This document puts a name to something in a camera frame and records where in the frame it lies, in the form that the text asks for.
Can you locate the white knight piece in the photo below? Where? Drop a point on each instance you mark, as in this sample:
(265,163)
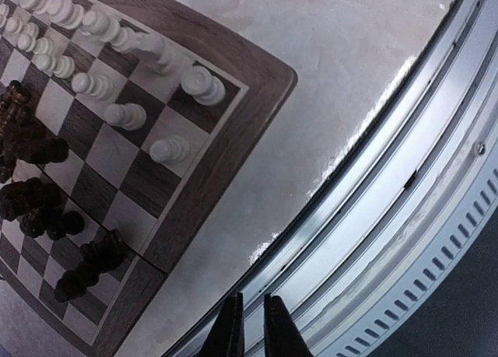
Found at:
(150,48)

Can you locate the white rook corner piece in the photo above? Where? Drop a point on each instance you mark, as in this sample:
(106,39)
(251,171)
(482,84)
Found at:
(203,86)

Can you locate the white pawn near corner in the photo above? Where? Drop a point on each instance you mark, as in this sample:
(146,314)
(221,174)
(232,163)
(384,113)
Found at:
(170,150)

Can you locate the dark piece lying front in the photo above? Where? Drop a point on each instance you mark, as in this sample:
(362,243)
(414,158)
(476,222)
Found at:
(98,257)

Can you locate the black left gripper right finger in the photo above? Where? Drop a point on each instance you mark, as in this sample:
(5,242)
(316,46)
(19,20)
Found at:
(282,338)

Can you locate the aluminium front rail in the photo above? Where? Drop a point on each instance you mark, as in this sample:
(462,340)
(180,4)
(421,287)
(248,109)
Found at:
(389,231)

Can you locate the dark pieces pile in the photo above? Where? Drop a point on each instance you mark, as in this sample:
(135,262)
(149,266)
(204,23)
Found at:
(36,205)

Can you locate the wooden chessboard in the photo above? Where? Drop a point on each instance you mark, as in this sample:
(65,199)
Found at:
(109,176)

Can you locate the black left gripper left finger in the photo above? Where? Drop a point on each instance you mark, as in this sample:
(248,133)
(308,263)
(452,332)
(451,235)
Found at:
(226,337)

